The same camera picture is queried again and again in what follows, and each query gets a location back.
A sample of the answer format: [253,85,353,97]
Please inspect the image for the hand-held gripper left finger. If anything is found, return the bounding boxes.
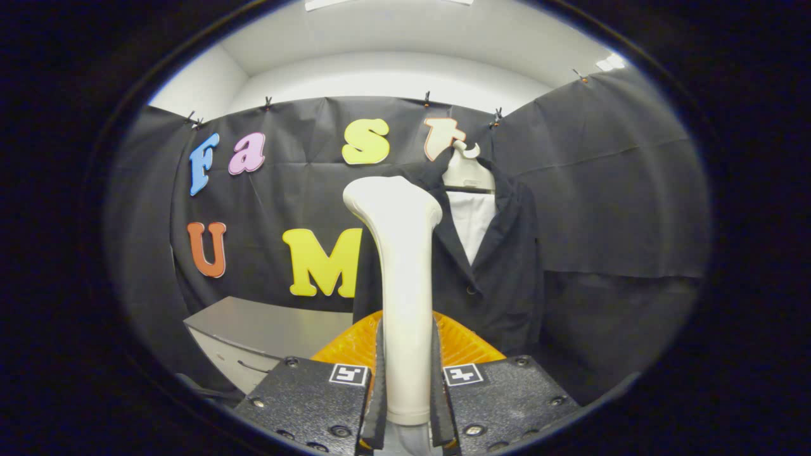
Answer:
[233,310,387,455]

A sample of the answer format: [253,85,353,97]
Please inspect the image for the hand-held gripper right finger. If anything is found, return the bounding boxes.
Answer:
[431,310,580,455]

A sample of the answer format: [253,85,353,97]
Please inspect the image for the black jacket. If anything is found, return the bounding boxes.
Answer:
[352,149,546,355]

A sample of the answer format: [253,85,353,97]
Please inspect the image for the white clothes hanger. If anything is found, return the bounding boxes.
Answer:
[442,139,497,194]

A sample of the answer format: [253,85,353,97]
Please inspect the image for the grey and beige cabinet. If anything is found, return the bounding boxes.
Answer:
[184,296,355,396]

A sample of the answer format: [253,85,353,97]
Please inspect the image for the white mannequin torso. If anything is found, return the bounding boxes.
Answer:
[447,190,498,267]

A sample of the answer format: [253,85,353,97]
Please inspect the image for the black backdrop cloth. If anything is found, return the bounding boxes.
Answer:
[105,66,710,406]

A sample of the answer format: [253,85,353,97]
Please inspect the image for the row of small cloth clips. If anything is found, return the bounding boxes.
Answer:
[185,68,589,127]

